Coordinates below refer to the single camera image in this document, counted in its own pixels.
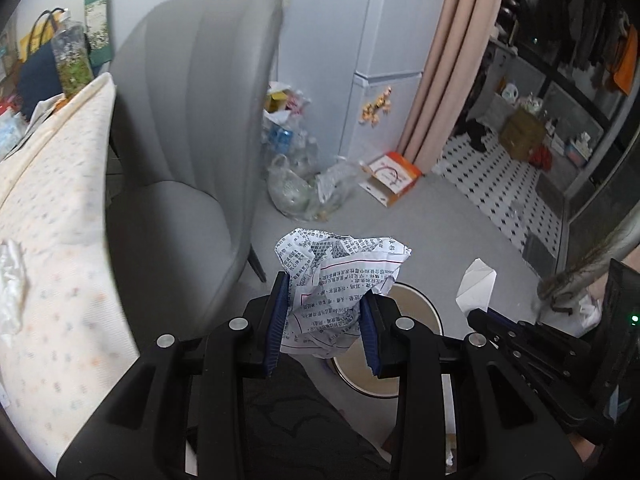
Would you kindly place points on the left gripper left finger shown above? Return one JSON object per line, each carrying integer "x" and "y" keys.
{"x": 267, "y": 316}

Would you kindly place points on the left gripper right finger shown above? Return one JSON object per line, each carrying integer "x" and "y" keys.
{"x": 382, "y": 329}

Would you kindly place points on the printed newspaper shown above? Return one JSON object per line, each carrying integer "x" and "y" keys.
{"x": 329, "y": 274}

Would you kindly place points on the white red paper scrap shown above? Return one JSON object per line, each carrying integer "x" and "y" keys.
{"x": 476, "y": 287}

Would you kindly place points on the beige trash bin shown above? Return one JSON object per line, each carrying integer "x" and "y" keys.
{"x": 367, "y": 366}

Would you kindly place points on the clear plastic trash bag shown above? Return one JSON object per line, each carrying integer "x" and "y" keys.
{"x": 315, "y": 198}

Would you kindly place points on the white bag with trash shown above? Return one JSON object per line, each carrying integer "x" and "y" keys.
{"x": 284, "y": 130}

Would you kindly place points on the orange white cardboard box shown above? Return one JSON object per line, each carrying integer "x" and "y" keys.
{"x": 390, "y": 177}

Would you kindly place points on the brown cardboard box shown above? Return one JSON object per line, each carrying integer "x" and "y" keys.
{"x": 522, "y": 134}

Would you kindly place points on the grey upholstered chair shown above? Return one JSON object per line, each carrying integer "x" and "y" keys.
{"x": 191, "y": 81}

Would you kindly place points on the crumpled white tissue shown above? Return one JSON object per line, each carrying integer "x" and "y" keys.
{"x": 14, "y": 288}

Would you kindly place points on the white refrigerator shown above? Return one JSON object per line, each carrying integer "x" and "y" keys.
{"x": 359, "y": 63}

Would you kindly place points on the clear jar with green contents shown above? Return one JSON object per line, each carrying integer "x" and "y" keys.
{"x": 71, "y": 56}

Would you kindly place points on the navy tote bag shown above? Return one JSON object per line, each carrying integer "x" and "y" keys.
{"x": 38, "y": 78}

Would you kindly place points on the pink curtain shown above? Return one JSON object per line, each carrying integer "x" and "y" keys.
{"x": 462, "y": 34}

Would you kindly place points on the green tall box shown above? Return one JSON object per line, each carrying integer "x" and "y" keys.
{"x": 98, "y": 32}

